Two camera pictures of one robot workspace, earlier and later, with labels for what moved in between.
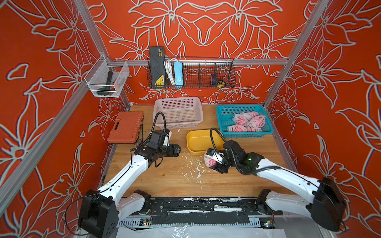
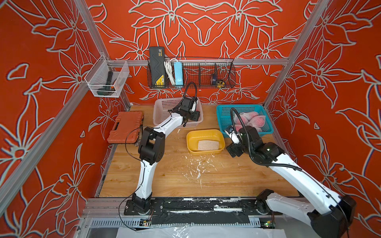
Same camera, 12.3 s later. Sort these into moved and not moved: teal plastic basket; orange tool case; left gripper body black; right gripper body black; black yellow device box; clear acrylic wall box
Moved: right gripper body black; left gripper body black
Not moved: orange tool case; clear acrylic wall box; teal plastic basket; black yellow device box
